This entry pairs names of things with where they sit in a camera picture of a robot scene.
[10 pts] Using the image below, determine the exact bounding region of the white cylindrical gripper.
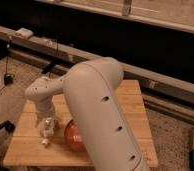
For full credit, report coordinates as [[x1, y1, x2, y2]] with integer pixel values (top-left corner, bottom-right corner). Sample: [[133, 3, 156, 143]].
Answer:
[[35, 98, 59, 129]]

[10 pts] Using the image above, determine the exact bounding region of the white plastic bottle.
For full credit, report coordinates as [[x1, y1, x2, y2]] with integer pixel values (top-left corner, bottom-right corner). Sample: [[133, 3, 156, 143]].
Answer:
[[42, 117, 54, 147]]

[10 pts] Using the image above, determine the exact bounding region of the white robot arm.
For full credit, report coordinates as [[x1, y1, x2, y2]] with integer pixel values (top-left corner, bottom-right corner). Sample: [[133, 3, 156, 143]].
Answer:
[[25, 57, 150, 171]]

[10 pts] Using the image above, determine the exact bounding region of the orange ceramic bowl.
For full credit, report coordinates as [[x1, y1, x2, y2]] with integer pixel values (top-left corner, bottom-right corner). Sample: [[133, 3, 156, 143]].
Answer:
[[64, 120, 86, 152]]

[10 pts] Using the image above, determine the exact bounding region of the wooden cutting board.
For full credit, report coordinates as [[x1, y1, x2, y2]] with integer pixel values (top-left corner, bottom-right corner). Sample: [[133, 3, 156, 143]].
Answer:
[[3, 80, 158, 168]]

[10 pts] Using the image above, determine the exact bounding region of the black chair leg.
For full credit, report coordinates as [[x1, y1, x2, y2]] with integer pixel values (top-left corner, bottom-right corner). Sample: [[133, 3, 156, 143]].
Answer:
[[0, 120, 15, 133]]

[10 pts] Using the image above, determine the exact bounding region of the black power adapter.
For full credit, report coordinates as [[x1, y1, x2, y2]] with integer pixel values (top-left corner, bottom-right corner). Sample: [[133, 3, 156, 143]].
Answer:
[[4, 74, 14, 86]]

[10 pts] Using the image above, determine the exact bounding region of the long wooden beam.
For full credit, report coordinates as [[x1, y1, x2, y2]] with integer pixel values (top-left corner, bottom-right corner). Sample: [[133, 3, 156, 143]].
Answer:
[[0, 25, 194, 108]]

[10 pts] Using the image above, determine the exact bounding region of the small white box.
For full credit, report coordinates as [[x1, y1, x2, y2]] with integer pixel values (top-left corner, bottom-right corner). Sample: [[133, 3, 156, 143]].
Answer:
[[15, 28, 33, 38]]

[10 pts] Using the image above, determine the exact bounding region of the black cable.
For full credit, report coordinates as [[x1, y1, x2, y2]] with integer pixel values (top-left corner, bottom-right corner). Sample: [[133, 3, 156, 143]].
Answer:
[[0, 39, 12, 98]]

